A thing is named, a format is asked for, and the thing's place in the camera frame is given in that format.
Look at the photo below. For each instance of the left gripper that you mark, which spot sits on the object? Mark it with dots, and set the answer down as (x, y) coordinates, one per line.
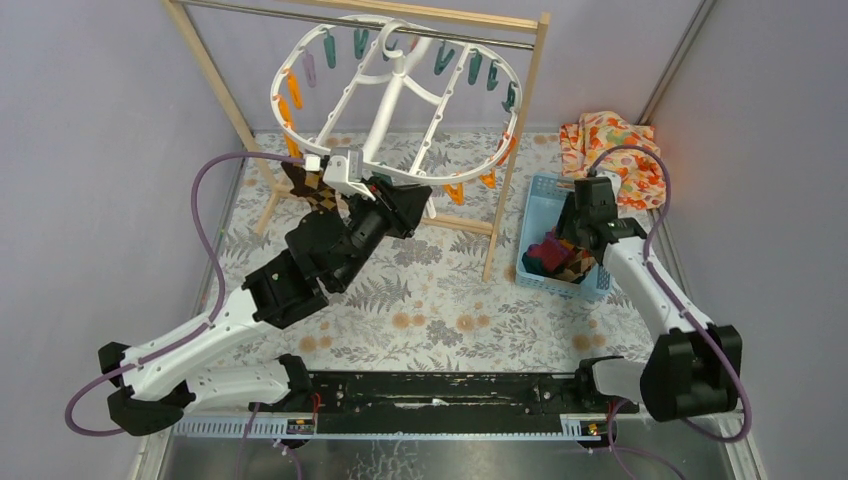
(395, 206)

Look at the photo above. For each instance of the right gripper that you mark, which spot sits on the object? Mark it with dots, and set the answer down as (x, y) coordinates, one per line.
(564, 228)

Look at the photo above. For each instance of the light blue plastic basket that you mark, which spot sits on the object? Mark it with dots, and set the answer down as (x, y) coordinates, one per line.
(542, 257)

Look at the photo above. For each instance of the brown yellow argyle sock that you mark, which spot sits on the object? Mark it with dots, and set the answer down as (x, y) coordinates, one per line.
(311, 187)

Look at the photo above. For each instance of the white round clip hanger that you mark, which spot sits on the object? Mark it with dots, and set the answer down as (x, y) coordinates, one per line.
(387, 58)

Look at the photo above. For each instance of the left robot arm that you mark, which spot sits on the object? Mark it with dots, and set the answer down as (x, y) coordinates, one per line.
(160, 382)

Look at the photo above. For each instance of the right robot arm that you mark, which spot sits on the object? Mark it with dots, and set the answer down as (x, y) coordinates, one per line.
(694, 367)

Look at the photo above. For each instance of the cream orange argyle sock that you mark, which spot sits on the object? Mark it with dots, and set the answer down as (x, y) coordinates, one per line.
(575, 266)

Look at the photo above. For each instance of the floral orange cloth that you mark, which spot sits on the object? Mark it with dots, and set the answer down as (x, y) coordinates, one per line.
(583, 141)

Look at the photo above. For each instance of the floral patterned table mat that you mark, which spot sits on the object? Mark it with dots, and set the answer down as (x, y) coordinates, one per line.
(420, 304)

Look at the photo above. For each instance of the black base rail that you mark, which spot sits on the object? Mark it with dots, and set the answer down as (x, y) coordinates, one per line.
(446, 403)

